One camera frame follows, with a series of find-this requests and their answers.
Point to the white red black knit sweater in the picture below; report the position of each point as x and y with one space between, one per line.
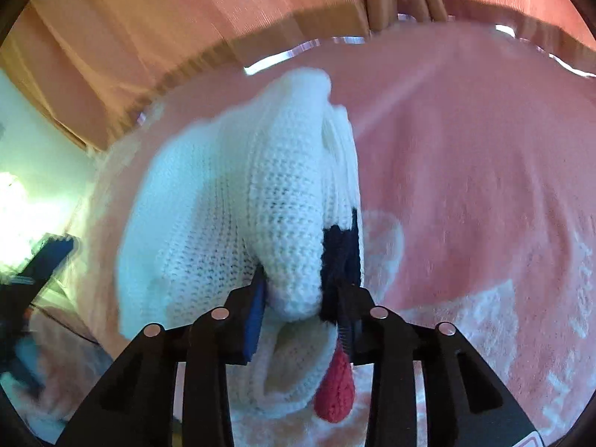
272 183

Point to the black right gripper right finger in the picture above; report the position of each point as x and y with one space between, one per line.
430 386

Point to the pink patterned bed sheet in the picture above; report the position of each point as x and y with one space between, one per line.
476 169

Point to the pink curtain with tan hem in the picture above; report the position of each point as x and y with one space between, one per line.
91 66

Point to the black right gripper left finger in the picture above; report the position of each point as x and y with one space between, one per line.
133 402

